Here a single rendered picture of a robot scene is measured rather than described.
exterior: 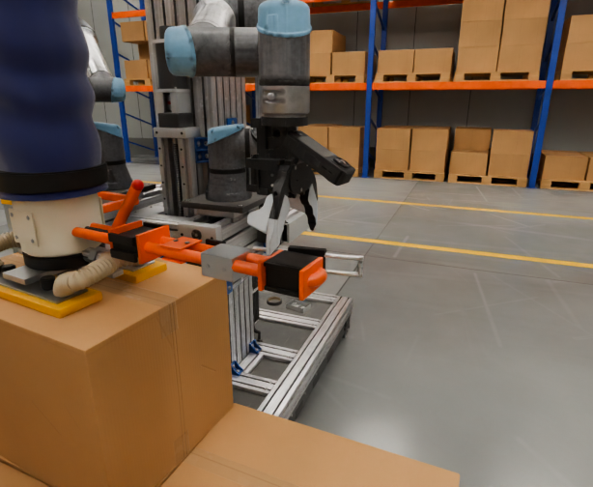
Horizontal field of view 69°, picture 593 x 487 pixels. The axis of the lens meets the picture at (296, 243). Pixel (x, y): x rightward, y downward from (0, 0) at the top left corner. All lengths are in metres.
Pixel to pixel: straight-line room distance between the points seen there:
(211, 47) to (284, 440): 0.89
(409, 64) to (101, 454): 7.48
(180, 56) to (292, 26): 0.20
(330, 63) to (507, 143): 3.24
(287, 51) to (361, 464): 0.89
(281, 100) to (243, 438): 0.84
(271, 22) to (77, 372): 0.65
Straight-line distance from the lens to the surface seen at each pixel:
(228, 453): 1.16
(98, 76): 1.58
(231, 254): 0.77
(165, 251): 0.85
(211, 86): 1.61
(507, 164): 7.91
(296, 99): 0.65
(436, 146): 7.89
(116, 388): 0.91
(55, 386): 0.96
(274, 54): 0.65
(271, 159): 0.67
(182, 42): 0.76
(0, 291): 1.11
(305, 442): 1.18
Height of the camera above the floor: 1.35
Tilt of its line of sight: 18 degrees down
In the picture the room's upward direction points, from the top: straight up
